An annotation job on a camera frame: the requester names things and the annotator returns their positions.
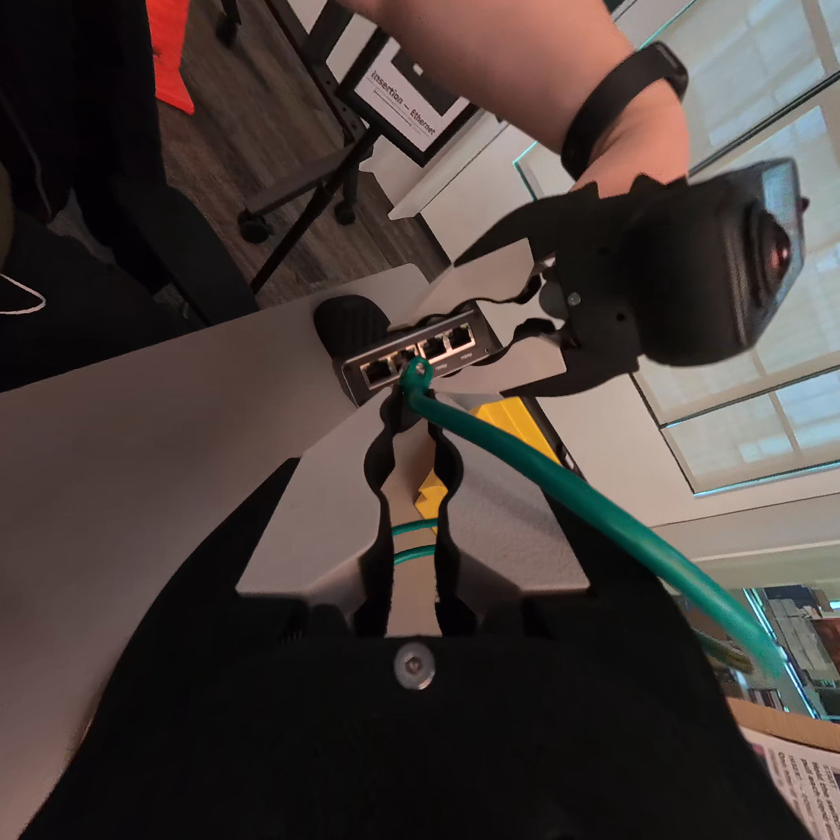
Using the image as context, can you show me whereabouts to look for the large glass window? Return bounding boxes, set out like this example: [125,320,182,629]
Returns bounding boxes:
[515,0,840,493]

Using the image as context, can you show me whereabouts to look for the printed instruction sheet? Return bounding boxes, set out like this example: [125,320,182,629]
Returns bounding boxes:
[742,725,840,840]

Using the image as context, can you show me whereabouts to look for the yellow plastic bin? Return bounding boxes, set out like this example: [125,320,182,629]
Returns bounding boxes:
[413,402,564,519]

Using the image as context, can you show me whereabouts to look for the black wristband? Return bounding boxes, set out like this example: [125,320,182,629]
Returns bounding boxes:
[561,41,690,178]

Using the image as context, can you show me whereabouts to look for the person's left hand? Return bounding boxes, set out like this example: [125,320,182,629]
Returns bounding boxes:
[574,85,691,194]

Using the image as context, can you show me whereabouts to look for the black framed sign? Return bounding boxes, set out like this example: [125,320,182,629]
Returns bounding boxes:
[338,36,480,168]

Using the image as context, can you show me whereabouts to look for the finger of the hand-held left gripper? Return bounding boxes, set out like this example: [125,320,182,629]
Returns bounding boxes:
[430,320,568,396]
[410,238,549,322]

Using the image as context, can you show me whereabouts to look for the person's left forearm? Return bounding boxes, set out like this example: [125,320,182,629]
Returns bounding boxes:
[357,0,634,155]

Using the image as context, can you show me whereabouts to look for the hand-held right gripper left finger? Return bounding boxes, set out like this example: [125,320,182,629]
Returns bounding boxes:
[235,392,408,636]

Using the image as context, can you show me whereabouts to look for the black network switch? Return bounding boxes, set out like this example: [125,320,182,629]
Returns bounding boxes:
[333,308,505,408]

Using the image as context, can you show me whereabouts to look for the person's own torso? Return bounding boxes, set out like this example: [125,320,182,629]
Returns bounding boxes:
[0,0,165,395]

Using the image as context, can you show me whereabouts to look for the orange plastic object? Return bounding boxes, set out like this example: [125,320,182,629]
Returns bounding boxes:
[146,0,196,116]

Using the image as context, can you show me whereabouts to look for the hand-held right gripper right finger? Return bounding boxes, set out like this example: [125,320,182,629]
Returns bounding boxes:
[423,420,588,636]

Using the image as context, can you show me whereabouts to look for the black mesh wrist rest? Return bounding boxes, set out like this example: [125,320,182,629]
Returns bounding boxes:
[314,294,395,358]

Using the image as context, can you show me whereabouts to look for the green ethernet cable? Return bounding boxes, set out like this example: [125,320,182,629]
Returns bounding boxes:
[392,357,788,680]

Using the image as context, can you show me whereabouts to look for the black rolling table frame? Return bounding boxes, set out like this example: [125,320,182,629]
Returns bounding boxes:
[217,0,388,296]

